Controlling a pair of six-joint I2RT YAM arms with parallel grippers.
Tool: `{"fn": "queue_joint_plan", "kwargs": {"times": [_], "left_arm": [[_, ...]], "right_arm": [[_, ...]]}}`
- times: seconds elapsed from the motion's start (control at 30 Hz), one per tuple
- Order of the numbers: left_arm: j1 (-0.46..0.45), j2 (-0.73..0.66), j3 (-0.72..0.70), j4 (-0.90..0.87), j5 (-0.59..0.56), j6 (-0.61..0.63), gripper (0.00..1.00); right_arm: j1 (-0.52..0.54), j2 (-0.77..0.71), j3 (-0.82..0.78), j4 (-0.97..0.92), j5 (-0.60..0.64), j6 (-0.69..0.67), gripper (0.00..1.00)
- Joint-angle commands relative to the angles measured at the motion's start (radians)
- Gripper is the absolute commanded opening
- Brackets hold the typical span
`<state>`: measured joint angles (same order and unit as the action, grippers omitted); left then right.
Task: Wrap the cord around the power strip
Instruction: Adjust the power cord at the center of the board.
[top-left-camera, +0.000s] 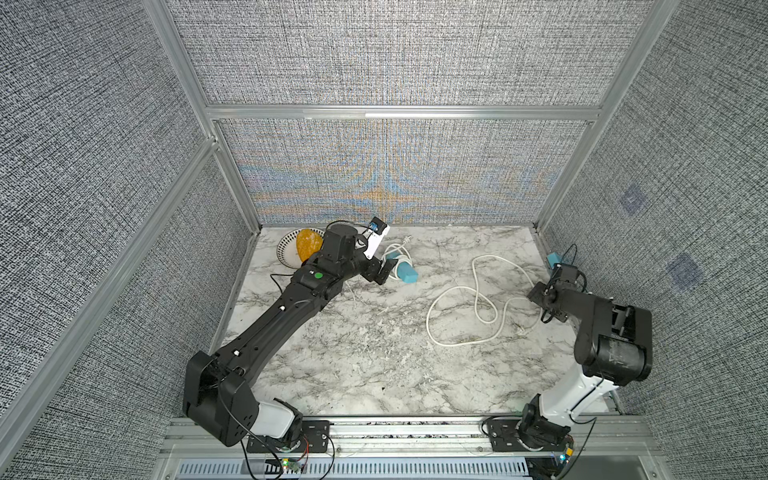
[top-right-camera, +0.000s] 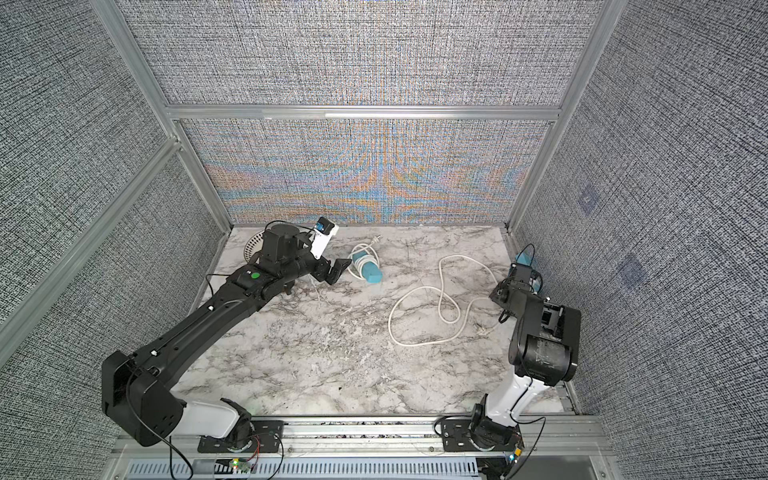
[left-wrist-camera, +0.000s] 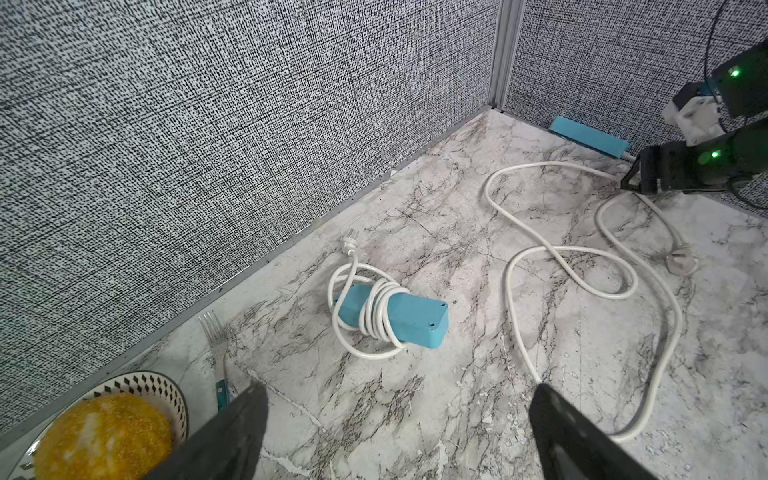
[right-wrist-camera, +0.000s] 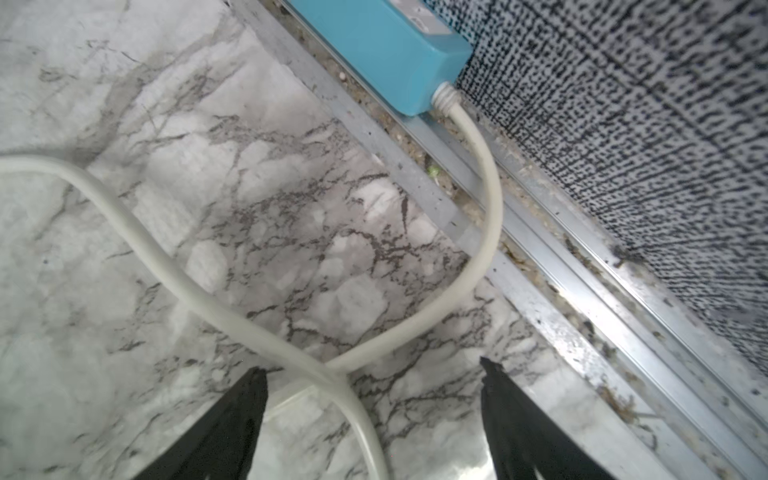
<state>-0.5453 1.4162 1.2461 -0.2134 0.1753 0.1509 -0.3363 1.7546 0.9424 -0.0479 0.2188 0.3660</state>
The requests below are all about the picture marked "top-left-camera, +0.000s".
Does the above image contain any teal power strip with sockets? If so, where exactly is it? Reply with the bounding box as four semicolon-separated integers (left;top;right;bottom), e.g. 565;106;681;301
386;252;419;284

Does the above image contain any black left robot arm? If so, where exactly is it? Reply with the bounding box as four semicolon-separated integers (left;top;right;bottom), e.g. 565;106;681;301
183;217;396;448

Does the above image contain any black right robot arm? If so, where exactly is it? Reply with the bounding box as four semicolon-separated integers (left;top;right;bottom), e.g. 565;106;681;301
516;263;653;451

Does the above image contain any orange bread in bowl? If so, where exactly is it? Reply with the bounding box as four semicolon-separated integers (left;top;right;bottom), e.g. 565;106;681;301
296;229;323;262

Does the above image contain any white patterned bowl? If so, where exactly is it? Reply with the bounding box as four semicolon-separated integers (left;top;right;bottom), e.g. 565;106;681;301
276;228;324;269

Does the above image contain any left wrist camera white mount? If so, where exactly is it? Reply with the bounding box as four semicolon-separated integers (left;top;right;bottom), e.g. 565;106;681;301
364;217;390;259

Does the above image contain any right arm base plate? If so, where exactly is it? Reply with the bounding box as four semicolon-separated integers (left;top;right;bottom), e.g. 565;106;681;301
480;417;574;452

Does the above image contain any aluminium front rail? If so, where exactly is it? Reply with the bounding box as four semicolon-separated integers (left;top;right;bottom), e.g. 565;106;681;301
159;415;662;458

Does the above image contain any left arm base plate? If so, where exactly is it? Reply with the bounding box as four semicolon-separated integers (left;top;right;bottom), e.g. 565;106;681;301
246;420;331;456

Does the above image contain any white slotted cable duct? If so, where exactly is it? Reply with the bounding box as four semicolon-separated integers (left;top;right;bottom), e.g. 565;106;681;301
170;457;532;479

